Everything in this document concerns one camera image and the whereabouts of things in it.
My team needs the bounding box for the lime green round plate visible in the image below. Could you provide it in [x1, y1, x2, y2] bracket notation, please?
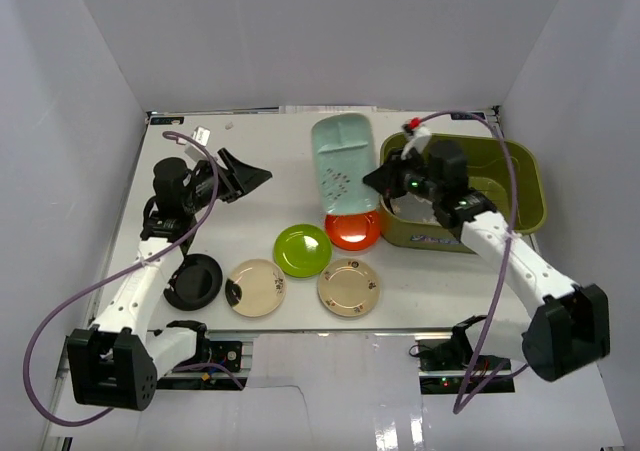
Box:
[273, 223, 332, 278]

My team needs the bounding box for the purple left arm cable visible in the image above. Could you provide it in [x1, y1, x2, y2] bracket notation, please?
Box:
[23, 130, 247, 428]

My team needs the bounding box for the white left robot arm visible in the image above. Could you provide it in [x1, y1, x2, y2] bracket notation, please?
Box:
[67, 149, 272, 411]

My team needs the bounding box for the light blue rectangular dish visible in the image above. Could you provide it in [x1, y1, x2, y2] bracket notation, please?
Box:
[311, 113, 378, 216]

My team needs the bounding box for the cream floral plate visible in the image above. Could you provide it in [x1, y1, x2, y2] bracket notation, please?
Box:
[316, 258, 382, 318]

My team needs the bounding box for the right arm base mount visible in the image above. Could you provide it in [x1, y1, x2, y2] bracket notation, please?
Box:
[408, 334, 515, 396]

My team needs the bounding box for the olive green plastic bin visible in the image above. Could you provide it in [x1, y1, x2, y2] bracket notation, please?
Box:
[378, 133, 547, 256]

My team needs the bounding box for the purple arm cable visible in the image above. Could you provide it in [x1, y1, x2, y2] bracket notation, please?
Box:
[23, 130, 247, 428]
[412, 109, 529, 416]

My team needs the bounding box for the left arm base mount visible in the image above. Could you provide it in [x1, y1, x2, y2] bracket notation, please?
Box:
[161, 340, 247, 391]

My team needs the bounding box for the blue table label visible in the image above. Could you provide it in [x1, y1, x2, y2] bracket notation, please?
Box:
[450, 112, 486, 121]
[149, 116, 184, 126]

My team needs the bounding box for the black round plate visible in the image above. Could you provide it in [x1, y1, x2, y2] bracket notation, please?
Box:
[163, 254, 223, 311]

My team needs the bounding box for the cream plate with black patch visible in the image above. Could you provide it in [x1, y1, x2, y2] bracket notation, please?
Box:
[224, 259, 286, 318]

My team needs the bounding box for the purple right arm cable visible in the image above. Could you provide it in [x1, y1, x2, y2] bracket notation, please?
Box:
[412, 109, 529, 416]

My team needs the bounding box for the grey reindeer plate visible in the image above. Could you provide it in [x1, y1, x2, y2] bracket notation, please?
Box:
[390, 194, 439, 226]

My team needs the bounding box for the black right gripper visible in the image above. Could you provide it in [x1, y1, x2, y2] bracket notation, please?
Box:
[364, 147, 443, 203]

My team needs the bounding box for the right blue table label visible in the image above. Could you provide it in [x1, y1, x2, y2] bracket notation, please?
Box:
[450, 112, 486, 121]

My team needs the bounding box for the left blue table label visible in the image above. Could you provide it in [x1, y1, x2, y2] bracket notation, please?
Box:
[149, 116, 184, 126]

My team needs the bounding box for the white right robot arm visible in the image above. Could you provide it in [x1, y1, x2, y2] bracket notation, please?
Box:
[362, 140, 610, 382]

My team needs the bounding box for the orange round plate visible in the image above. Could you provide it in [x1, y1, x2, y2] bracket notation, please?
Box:
[324, 211, 381, 251]

